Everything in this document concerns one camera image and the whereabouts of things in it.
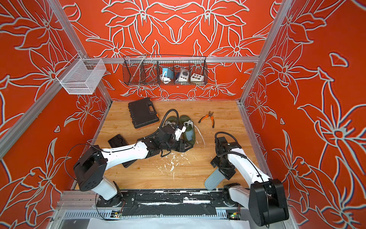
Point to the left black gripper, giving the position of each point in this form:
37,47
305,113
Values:
182,148

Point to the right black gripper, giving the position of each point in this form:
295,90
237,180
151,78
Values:
227,173

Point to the green canvas shoe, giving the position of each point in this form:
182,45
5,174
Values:
171,124
187,122

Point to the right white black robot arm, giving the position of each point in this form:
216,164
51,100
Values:
264,198

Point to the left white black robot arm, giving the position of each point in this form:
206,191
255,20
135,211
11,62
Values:
91,166

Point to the orange black pliers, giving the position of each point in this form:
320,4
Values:
209,115

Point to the black plastic tool case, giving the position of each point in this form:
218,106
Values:
142,113

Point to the black flat pad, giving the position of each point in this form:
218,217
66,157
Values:
119,141

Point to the white dotted cube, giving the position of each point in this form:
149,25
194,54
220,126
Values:
196,78

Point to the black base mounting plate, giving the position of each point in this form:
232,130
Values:
168,203

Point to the blue white box in basket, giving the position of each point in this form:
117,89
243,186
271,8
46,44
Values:
167,73

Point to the black wire wall basket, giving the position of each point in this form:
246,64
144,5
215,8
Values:
155,70

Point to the clear plastic wall bin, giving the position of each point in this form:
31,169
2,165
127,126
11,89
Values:
81,78

